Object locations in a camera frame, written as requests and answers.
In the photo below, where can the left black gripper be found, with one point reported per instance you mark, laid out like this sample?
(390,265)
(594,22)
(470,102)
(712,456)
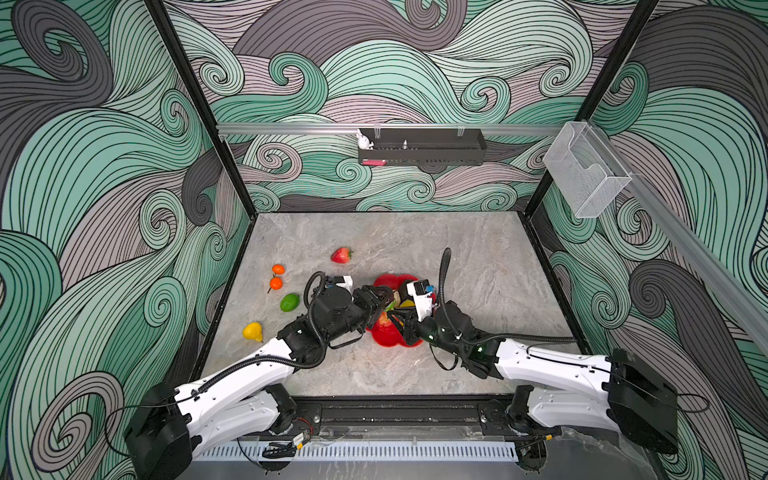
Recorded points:
(368,305)

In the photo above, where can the yellow bell pepper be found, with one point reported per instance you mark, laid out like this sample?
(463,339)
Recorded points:
(253,331)

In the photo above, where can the red strawberry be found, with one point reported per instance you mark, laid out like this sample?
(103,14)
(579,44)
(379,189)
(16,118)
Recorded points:
(342,255)

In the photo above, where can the white slotted cable duct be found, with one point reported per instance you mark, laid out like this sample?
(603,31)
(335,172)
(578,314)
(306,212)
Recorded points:
(361,451)

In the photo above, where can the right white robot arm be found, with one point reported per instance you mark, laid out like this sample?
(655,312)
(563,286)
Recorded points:
(617,392)

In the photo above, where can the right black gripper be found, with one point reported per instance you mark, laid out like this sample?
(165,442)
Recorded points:
(411,325)

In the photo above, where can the red apple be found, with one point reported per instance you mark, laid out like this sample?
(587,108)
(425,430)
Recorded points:
(384,322)

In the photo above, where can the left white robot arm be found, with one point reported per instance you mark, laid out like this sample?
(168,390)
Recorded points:
(172,425)

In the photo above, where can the red flower-shaped fruit bowl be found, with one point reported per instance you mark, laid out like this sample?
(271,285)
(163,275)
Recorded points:
(397,284)

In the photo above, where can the black wall shelf tray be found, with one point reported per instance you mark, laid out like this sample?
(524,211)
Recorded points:
(426,148)

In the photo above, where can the small white rabbit figurine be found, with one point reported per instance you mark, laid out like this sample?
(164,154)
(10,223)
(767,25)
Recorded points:
(363,142)

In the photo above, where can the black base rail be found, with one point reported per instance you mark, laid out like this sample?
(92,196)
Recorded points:
(487,414)

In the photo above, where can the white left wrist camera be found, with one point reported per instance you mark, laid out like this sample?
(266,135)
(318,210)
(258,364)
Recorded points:
(345,282)

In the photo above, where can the green lime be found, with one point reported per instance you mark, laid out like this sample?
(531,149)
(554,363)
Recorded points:
(290,302)

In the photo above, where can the aluminium wall rail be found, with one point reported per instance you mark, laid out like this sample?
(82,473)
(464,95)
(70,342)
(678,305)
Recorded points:
(663,193)
(304,128)

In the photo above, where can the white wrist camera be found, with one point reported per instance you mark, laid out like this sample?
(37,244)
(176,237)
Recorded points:
(421,292)
(345,282)

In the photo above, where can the aluminium wall rail back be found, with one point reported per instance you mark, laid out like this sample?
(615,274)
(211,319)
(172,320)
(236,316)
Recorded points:
(304,128)

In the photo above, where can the aluminium wall rail right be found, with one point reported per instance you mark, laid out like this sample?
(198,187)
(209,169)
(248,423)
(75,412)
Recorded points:
(663,193)

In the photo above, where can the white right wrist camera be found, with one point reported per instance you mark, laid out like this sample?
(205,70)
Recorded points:
(421,292)

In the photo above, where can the clear plastic wall holder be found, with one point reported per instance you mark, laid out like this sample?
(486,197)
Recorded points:
(587,169)

